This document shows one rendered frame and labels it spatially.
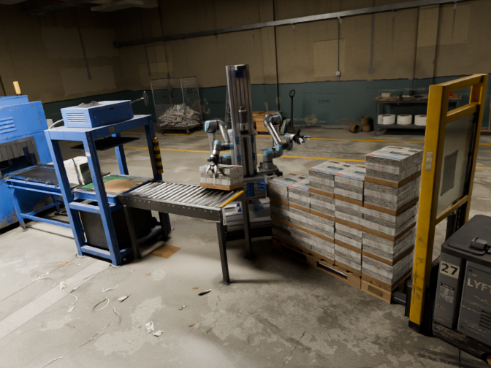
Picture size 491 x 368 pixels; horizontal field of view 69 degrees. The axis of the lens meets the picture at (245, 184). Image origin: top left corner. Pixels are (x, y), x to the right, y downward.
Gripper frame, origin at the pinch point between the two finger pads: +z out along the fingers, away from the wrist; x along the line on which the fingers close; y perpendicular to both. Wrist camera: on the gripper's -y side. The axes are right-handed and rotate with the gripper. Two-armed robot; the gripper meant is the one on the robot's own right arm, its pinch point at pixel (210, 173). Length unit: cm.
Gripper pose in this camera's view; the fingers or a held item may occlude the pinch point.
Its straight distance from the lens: 365.3
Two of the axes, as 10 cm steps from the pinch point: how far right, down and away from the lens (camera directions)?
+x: -8.7, -0.8, 4.9
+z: -1.7, 9.7, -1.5
